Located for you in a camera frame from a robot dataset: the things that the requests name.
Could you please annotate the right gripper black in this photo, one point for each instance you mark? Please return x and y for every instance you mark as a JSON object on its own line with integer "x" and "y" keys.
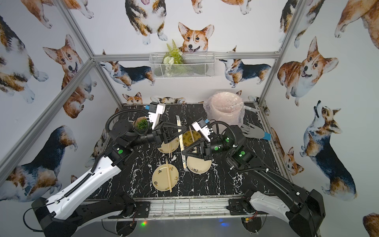
{"x": 206, "y": 148}

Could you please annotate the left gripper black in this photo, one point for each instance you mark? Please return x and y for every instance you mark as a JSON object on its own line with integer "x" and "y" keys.
{"x": 161, "y": 135}

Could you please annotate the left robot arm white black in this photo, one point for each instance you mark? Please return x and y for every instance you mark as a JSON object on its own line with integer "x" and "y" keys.
{"x": 63, "y": 213}

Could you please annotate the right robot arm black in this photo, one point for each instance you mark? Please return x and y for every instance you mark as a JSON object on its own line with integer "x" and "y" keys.
{"x": 241, "y": 160}

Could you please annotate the cream plate chipped right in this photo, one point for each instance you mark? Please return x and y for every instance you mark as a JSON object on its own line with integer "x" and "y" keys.
{"x": 198, "y": 166}

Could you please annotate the yellow patterned dark-rimmed plate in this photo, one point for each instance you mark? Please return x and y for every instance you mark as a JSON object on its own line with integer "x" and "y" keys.
{"x": 187, "y": 140}

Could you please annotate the cream plate upper left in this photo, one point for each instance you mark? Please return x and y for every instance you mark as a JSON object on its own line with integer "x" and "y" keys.
{"x": 174, "y": 146}

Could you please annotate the cream plate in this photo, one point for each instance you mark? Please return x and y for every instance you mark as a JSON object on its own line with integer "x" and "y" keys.
{"x": 160, "y": 180}
{"x": 174, "y": 146}

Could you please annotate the tan pot green plant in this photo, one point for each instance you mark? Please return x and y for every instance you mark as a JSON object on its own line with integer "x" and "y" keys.
{"x": 141, "y": 124}

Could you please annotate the cream plate front left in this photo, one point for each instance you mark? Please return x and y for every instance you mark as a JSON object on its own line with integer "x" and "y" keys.
{"x": 160, "y": 180}

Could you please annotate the white bin with plastic bag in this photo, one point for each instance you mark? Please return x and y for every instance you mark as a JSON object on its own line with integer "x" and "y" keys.
{"x": 225, "y": 106}

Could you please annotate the grey glove blue cuff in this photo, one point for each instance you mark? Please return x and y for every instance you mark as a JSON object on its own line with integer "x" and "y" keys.
{"x": 252, "y": 131}

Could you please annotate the clear wrapper scrap by bin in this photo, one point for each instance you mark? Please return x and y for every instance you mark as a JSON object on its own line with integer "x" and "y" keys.
{"x": 250, "y": 109}

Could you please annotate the green fern white flower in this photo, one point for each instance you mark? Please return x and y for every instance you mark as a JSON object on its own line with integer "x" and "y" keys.
{"x": 172, "y": 57}

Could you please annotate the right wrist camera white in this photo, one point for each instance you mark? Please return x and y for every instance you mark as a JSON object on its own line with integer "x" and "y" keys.
{"x": 203, "y": 126}

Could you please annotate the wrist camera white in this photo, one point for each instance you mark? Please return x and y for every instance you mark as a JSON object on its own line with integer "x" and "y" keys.
{"x": 203, "y": 126}
{"x": 155, "y": 110}

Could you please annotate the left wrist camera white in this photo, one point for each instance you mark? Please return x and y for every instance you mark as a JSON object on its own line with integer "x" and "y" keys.
{"x": 155, "y": 110}

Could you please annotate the aluminium front rail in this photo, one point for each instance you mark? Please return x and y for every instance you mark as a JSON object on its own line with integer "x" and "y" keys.
{"x": 196, "y": 208}

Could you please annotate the white wire wall basket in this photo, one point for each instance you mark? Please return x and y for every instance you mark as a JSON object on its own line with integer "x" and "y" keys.
{"x": 196, "y": 65}

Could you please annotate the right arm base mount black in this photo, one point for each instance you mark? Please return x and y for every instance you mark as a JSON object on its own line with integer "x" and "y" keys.
{"x": 241, "y": 206}

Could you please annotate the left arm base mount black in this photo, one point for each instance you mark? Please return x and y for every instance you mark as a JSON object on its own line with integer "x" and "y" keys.
{"x": 138, "y": 209}

